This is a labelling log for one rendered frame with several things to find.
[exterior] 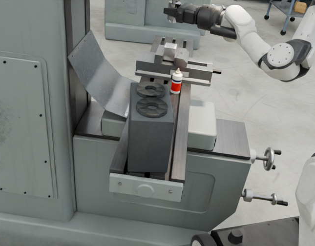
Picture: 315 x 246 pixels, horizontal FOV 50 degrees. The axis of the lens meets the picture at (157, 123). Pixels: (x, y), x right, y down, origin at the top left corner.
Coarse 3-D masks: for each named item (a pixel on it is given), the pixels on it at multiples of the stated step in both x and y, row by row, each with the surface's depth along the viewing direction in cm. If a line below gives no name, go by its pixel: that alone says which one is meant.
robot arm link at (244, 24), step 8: (232, 8) 116; (240, 8) 116; (232, 16) 114; (240, 16) 113; (248, 16) 113; (232, 24) 114; (240, 24) 112; (248, 24) 112; (240, 32) 112; (248, 32) 112; (256, 32) 114; (240, 40) 113
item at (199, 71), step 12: (144, 60) 152; (156, 60) 149; (192, 60) 156; (204, 60) 158; (144, 72) 153; (156, 72) 152; (168, 72) 152; (180, 72) 151; (192, 72) 150; (204, 72) 149; (204, 84) 151
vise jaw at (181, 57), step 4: (180, 48) 156; (184, 48) 157; (176, 52) 152; (180, 52) 152; (184, 52) 153; (188, 52) 156; (176, 56) 148; (180, 56) 149; (184, 56) 149; (188, 56) 153; (176, 60) 148; (180, 60) 147; (184, 60) 147; (176, 64) 149; (180, 64) 148; (184, 64) 148
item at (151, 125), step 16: (144, 96) 100; (160, 96) 101; (144, 112) 91; (160, 112) 92; (128, 128) 110; (144, 128) 92; (160, 128) 92; (128, 144) 100; (144, 144) 95; (160, 144) 95; (128, 160) 98; (144, 160) 98; (160, 160) 99
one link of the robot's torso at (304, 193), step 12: (312, 168) 90; (300, 180) 96; (312, 180) 90; (300, 192) 95; (312, 192) 90; (300, 204) 98; (312, 204) 92; (300, 216) 103; (312, 216) 93; (300, 228) 104; (312, 228) 98; (300, 240) 104; (312, 240) 99
